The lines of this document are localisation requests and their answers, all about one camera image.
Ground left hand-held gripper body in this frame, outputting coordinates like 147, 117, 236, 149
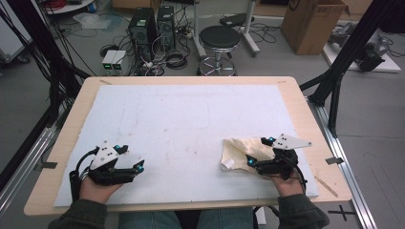
87, 140, 126, 187

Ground right hand-held gripper cable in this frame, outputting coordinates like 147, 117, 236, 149
286, 157, 309, 196

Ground brown cardboard box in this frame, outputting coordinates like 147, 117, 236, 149
280, 0, 351, 56

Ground black round stool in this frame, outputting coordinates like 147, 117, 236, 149
197, 25, 243, 77

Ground slim black computer tower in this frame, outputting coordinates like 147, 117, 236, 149
156, 5, 177, 52

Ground cream egg print cloth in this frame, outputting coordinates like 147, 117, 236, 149
220, 136, 277, 175

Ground left hand-held gripper cable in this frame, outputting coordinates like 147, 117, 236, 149
69, 146, 100, 202

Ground hand-held gripper cable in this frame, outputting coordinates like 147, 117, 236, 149
286, 157, 309, 196
69, 146, 100, 202

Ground large black computer tower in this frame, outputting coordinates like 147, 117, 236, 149
128, 7, 160, 62

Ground person's leg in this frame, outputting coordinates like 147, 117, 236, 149
117, 210, 183, 229
196, 207, 255, 229

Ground clear plastic sheet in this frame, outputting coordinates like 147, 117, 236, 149
72, 11, 124, 31

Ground white metal table stand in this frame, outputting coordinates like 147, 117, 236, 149
190, 0, 261, 59

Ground person's right hand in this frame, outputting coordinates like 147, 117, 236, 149
270, 173, 306, 198

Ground white foam board mat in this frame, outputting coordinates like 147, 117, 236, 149
53, 83, 320, 208

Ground black metal frame strut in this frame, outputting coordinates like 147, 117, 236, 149
299, 0, 400, 138

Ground coiled black cable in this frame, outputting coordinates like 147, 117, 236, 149
164, 48, 189, 71

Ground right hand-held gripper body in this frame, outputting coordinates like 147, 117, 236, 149
266, 133, 312, 181

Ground grey tape piece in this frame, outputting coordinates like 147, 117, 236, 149
32, 160, 58, 172
325, 156, 345, 166

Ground flat black foot pedal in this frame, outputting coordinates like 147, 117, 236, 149
219, 12, 256, 29

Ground small white power supply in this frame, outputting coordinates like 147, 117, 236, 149
111, 50, 128, 72
101, 50, 117, 72

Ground aluminium rail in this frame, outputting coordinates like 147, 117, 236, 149
306, 95, 379, 229
0, 126, 57, 218

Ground person's left leg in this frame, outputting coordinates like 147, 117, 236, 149
117, 210, 183, 229

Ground person's right leg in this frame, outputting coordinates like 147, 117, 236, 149
196, 207, 255, 229

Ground white round table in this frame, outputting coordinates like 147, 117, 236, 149
43, 0, 97, 16

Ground thin wooden stick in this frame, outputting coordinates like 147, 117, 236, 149
313, 175, 339, 198

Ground black metal frame with cables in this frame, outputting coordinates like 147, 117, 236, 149
0, 0, 92, 128

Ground person's left hand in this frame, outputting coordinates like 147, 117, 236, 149
78, 176, 124, 205

